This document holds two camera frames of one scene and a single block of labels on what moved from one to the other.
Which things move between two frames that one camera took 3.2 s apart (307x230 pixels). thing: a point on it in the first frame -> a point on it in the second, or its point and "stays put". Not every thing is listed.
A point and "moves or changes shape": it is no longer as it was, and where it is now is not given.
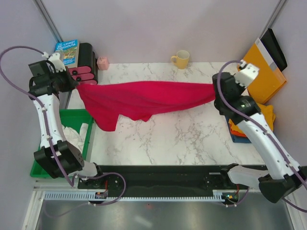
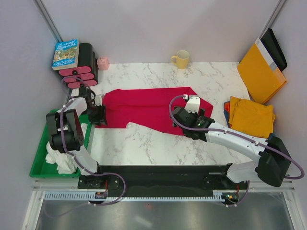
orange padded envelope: x=269 y=78 stays put
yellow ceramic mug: x=181 y=59 stays put
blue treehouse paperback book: x=69 y=51 stays put
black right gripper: x=241 y=87 -> x=195 y=115
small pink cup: x=103 y=63 stays put
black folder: x=274 y=49 stays put
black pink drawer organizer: x=87 y=72 stays put
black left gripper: x=71 y=83 -> x=101 y=117
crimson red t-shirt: x=104 y=103 moves or changes shape
